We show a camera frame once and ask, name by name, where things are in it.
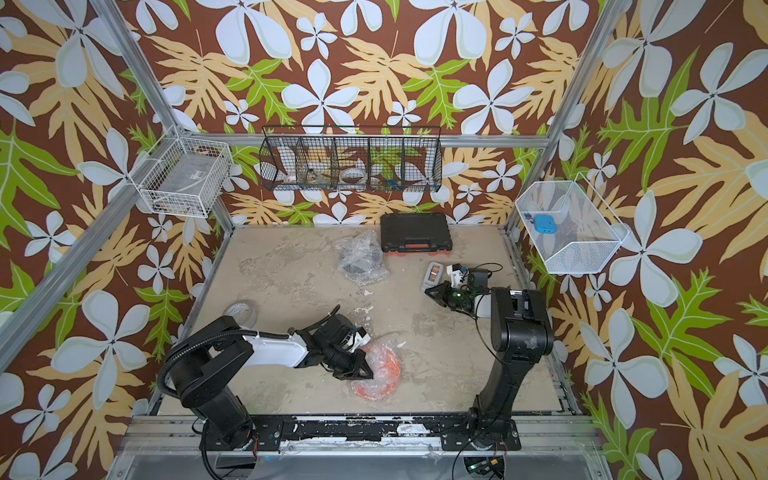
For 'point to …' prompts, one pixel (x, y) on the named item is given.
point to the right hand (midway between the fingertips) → (426, 290)
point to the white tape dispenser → (432, 275)
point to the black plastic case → (415, 233)
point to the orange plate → (384, 366)
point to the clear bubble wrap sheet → (361, 249)
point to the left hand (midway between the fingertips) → (375, 374)
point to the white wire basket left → (183, 176)
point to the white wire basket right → (588, 233)
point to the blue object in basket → (544, 224)
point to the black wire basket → (375, 159)
